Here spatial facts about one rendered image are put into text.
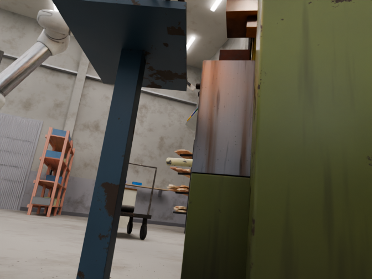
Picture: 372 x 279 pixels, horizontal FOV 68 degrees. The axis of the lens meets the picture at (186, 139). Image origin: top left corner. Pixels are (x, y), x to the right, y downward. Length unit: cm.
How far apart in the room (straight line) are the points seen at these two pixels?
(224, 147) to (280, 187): 34
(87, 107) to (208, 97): 1010
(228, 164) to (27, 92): 1061
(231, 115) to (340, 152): 42
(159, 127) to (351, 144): 1067
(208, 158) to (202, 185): 10
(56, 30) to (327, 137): 152
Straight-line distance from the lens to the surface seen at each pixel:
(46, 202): 777
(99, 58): 91
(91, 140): 1071
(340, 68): 83
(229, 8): 147
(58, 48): 194
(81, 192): 1045
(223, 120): 101
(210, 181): 96
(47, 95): 1123
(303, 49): 84
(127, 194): 629
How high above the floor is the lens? 31
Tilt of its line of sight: 16 degrees up
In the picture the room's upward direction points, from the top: 6 degrees clockwise
